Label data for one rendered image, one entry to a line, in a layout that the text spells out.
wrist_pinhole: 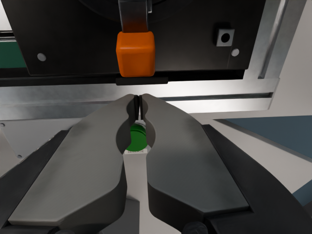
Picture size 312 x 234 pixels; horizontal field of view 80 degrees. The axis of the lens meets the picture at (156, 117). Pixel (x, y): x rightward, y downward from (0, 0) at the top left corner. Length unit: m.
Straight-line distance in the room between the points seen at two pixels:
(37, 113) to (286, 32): 0.30
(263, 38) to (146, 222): 0.57
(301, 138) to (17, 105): 1.97
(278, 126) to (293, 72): 1.40
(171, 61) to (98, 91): 0.09
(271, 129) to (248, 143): 1.32
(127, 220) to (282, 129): 1.55
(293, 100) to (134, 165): 0.36
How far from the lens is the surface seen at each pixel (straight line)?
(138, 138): 0.25
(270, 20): 0.25
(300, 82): 0.44
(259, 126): 1.71
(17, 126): 0.30
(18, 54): 0.27
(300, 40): 0.40
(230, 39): 0.21
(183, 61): 0.21
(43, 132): 0.29
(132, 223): 0.53
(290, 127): 1.88
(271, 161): 0.55
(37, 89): 0.26
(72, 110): 0.26
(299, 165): 0.61
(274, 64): 0.27
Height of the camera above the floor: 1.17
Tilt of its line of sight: 57 degrees down
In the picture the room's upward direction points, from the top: 174 degrees clockwise
